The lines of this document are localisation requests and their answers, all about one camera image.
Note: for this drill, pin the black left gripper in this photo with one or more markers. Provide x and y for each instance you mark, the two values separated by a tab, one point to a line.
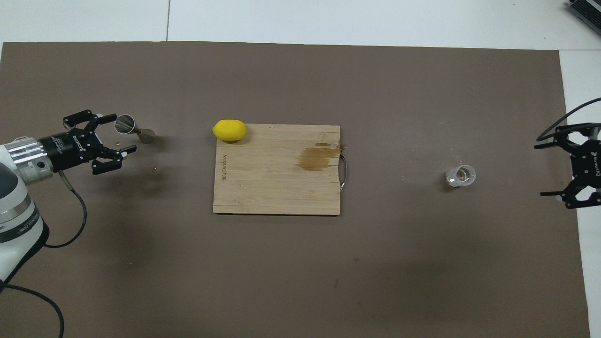
70	150

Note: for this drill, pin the steel jigger cup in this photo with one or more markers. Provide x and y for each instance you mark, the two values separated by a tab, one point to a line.
126	124

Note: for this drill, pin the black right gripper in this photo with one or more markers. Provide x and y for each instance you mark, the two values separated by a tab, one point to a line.
587	164

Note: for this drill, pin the grey ribbed device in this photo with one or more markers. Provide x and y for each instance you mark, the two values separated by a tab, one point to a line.
587	10

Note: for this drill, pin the yellow lemon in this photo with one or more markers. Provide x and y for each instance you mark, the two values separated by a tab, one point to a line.
229	130

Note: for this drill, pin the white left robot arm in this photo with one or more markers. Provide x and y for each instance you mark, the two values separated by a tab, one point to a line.
14	206

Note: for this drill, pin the large brown table mat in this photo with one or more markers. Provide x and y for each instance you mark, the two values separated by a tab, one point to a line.
281	281

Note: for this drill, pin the small clear glass cup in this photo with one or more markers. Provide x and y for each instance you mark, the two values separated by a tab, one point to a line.
461	175

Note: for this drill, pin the wooden cutting board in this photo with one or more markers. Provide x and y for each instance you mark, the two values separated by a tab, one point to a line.
272	183

